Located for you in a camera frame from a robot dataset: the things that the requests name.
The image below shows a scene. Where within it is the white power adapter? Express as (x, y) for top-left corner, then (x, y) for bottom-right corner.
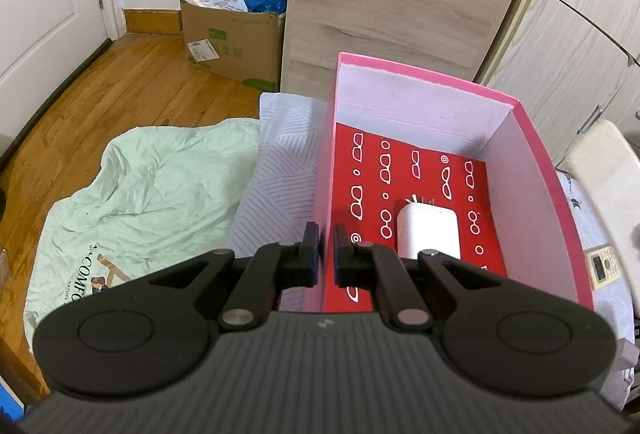
(396, 199), (461, 259)

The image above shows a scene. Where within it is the pink cardboard box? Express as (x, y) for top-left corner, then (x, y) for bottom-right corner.
(314, 53), (593, 311)

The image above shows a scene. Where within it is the cream grey-screen remote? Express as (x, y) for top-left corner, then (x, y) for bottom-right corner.
(560, 120), (640, 305)

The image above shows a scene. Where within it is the white TCL remote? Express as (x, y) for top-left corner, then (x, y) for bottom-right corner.
(584, 244), (623, 291)

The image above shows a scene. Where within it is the white patterned table cloth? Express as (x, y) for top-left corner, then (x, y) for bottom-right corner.
(221, 91), (329, 313)

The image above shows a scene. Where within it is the red patterned box liner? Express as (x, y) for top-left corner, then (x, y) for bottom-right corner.
(322, 122), (509, 314)

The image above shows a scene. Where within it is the mint green cloth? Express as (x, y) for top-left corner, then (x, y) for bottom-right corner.
(23, 119), (259, 339)

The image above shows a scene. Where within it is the brown cardboard box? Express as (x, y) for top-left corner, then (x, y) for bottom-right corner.
(180, 0), (285, 92)

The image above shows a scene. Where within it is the light wood wardrobe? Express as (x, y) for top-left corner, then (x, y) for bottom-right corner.
(476, 0), (639, 163)

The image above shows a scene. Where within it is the white door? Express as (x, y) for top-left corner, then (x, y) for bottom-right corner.
(1, 0), (118, 149)

